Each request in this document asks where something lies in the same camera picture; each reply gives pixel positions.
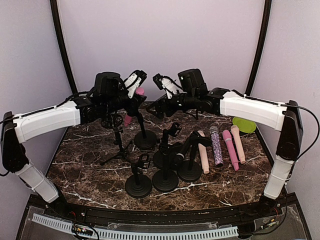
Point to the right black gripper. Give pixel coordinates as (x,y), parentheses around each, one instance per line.
(162,101)

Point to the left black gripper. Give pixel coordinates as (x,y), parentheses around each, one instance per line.
(132,107)

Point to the small pink microphone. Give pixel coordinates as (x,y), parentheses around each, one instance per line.
(128,119)

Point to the black stand holding small pink microphone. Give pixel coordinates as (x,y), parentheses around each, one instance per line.
(145,139)

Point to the black tripod stand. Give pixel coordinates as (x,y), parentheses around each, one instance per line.
(114,121)

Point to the black stand holding beige microphone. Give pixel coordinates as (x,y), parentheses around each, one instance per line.
(165,148)

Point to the black microphone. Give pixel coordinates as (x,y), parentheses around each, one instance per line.
(180,156)

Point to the purple glitter microphone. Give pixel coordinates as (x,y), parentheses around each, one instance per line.
(216,146)

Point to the beige microphone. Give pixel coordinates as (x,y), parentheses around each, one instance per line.
(204,158)
(235,131)

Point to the black stand with black microphone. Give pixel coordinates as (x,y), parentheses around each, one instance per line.
(190,171)

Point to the large pink microphone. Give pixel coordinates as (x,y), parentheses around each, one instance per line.
(227,137)

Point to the black round-base desk stand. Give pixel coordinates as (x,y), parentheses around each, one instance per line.
(165,180)

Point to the black front stand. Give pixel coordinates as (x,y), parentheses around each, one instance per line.
(138,185)

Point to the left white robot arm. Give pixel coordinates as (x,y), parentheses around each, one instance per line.
(110,94)

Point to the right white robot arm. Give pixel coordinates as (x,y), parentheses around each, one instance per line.
(192,94)

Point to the green disc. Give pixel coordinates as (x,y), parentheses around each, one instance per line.
(244,125)

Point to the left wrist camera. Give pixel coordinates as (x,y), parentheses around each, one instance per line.
(134,81)

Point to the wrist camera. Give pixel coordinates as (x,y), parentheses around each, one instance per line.
(134,81)
(165,83)

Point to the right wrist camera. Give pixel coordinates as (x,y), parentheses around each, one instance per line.
(165,83)

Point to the black front rail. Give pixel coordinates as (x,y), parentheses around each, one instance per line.
(234,215)

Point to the left black frame post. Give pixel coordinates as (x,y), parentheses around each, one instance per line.
(62,46)

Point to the black frame post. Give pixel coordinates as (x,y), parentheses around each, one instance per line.
(259,47)
(62,46)

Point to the grey cable duct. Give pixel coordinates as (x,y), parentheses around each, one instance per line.
(123,231)

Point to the right black frame post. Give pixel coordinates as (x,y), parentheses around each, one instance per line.
(259,47)

